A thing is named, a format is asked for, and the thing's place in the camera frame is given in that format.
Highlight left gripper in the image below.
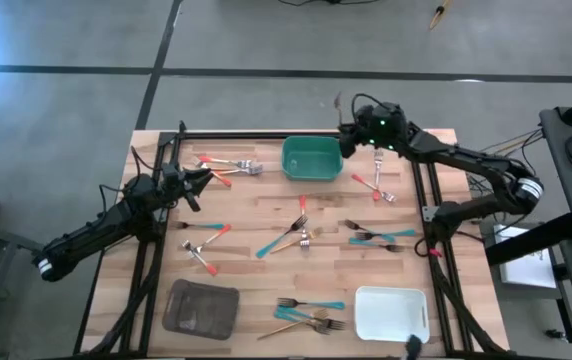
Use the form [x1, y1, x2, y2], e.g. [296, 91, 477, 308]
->
[158, 162, 214, 206]

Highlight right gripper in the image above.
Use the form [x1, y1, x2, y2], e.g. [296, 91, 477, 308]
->
[339, 103, 406, 159]

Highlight green plastic bin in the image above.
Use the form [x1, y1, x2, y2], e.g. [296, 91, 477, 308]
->
[280, 135, 345, 182]

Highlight grey translucent plastic bin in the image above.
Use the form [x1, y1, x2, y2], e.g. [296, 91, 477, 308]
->
[161, 278, 241, 342]

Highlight white plastic bin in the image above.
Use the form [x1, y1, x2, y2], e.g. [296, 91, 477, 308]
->
[354, 285, 431, 344]

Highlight black metal beam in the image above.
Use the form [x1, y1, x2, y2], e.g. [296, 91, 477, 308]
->
[484, 212, 572, 267]

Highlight white paper sheet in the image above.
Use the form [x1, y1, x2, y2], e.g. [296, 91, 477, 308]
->
[494, 223, 558, 290]

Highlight right camera cable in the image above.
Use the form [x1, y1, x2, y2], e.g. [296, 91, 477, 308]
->
[350, 92, 386, 121]

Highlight black aluminium table frame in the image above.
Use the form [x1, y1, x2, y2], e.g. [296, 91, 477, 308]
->
[73, 119, 510, 360]

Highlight black floor cable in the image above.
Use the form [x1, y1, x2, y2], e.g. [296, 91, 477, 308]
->
[276, 0, 383, 7]

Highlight thin yellow cable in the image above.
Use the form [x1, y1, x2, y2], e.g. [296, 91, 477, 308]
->
[480, 128, 543, 154]

